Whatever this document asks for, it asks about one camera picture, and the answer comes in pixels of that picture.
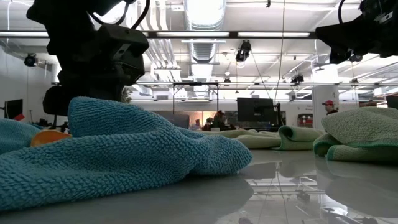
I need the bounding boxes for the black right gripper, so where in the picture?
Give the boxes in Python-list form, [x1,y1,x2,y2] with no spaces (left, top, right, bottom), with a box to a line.
[315,12,398,65]

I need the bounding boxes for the blue microfiber towel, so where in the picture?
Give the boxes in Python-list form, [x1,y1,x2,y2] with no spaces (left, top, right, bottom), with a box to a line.
[0,96,253,212]
[0,118,43,156]

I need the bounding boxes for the pale green microfiber towel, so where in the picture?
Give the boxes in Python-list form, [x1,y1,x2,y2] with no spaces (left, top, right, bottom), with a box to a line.
[198,125,324,152]

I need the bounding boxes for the orange microfiber towel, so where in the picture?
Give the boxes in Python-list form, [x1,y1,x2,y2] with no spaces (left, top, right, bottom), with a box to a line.
[30,129,73,147]

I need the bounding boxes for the white box lamp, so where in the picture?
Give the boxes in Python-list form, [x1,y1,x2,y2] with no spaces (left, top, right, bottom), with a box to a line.
[51,63,62,83]

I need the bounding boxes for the black tripod stand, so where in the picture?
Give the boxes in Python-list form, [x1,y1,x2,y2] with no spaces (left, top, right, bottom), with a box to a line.
[46,115,71,131]

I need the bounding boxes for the white pillar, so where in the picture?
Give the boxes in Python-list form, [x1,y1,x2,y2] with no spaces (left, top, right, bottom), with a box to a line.
[312,65,340,131]

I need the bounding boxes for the small black monitor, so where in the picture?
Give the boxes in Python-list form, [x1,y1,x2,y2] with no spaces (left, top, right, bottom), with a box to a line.
[4,98,24,120]

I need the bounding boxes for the red shelf unit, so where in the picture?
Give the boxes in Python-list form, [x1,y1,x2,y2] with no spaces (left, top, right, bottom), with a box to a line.
[297,113,313,128]

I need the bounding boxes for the black bar with light strips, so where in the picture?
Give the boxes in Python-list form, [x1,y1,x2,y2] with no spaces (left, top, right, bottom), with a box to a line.
[0,30,318,40]

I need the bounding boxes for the large black monitor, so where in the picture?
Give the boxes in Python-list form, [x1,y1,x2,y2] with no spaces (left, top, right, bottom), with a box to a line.
[236,97,275,123]

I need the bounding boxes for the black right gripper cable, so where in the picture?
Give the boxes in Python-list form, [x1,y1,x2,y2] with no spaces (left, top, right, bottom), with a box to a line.
[337,0,348,25]

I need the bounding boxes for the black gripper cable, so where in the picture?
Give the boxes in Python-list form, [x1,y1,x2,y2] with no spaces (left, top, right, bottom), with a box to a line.
[88,0,151,30]
[337,0,348,25]

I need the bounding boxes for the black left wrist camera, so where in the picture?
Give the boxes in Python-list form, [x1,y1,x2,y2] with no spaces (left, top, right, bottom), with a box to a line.
[101,23,150,59]

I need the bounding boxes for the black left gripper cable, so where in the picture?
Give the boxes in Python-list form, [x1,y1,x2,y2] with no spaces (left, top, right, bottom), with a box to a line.
[88,0,151,30]

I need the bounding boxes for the silver ventilation duct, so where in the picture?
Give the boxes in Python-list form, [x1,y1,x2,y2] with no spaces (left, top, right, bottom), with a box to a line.
[183,0,227,97]

